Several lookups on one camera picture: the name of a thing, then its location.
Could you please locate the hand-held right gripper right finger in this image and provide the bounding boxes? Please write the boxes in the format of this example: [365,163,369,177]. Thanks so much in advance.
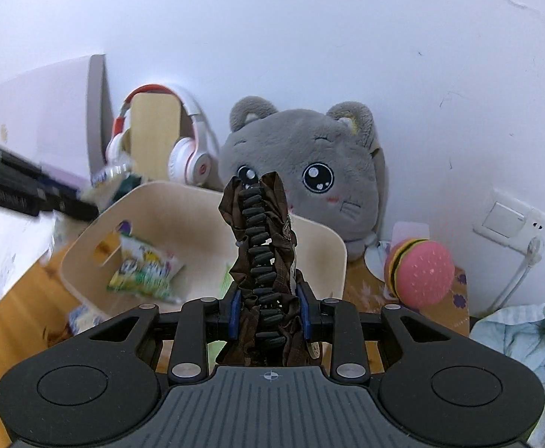
[296,284,461,380]

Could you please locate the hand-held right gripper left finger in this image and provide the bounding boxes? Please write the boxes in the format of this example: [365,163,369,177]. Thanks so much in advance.
[86,289,244,380]

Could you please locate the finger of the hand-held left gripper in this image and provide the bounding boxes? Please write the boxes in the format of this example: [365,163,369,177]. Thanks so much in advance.
[0,137,81,197]
[0,178,99,222]

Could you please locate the brown snack packet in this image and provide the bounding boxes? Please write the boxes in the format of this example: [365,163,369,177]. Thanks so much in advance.
[218,171,323,367]

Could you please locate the beige plastic storage bin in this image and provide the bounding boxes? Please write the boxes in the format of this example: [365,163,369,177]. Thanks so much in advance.
[60,180,348,324]

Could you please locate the wooden desktop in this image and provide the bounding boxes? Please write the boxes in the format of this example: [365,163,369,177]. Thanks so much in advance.
[0,247,470,448]

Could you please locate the white printed cloth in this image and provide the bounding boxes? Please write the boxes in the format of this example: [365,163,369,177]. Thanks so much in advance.
[0,204,87,319]

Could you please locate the pale purple cardboard box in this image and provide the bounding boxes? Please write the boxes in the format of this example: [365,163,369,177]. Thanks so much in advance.
[0,53,115,188]

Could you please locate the white green cartoon snack packet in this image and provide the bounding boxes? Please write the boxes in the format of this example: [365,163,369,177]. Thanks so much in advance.
[106,232,186,300]

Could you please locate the pink hamburger toy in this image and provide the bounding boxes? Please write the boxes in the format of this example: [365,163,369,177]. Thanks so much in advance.
[383,238,455,309]

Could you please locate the white plastic holder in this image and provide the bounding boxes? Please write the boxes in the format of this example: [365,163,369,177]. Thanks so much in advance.
[365,221,430,281]

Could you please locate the small white snack packet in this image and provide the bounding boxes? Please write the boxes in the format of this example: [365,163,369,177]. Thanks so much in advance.
[67,305,108,337]

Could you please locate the wooden headphone stand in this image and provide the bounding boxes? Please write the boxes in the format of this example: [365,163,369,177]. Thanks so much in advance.
[122,93,183,183]

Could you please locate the white red headphones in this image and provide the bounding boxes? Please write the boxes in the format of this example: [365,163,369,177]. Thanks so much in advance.
[105,84,220,187]

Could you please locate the grey cat plush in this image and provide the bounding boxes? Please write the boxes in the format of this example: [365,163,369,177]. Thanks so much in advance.
[218,96,388,262]

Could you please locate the light blue striped cloth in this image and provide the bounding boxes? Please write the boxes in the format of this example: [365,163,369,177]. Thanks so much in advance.
[468,302,545,447]

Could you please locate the white plug with cable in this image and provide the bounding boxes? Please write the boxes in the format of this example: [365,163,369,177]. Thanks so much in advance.
[489,236,545,317]

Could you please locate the white wall switch socket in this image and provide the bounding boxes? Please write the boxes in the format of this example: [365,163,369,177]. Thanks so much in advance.
[473,187,545,255]

